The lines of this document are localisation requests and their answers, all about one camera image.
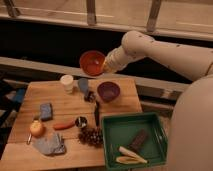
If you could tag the blue sponge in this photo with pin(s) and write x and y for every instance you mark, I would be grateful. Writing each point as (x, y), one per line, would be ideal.
(46, 112)

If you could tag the small silver utensil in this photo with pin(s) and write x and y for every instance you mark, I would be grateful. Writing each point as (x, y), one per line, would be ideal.
(29, 139)

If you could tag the small black round tin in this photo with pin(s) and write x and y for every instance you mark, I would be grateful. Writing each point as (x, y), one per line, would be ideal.
(81, 122)

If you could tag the red bowl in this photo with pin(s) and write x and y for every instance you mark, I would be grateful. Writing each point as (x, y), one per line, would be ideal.
(91, 62)

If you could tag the grey-blue cloth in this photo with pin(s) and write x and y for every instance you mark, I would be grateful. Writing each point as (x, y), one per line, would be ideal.
(50, 147)

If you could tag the bunch of dark grapes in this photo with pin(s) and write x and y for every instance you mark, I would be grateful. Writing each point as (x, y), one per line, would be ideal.
(91, 136)

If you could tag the white cup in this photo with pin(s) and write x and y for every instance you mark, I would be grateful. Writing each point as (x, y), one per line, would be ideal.
(68, 83)

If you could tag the purple bowl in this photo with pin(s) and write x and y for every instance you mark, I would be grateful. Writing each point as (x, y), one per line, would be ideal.
(108, 91)

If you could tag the orange carrot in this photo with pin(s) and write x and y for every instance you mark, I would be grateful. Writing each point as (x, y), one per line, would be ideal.
(63, 126)

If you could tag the yellow banana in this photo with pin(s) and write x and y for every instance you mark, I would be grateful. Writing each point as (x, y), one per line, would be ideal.
(126, 160)

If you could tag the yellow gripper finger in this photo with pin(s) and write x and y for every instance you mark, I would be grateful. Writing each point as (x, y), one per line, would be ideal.
(104, 67)

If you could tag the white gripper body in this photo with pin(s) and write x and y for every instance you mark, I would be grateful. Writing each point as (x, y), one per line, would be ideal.
(117, 60)

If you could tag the black-handled knife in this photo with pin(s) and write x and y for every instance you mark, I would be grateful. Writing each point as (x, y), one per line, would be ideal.
(97, 113)

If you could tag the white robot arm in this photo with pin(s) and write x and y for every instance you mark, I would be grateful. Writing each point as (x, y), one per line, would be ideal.
(190, 141)

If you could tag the green plastic tray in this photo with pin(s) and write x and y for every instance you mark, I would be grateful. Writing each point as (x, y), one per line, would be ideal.
(120, 130)

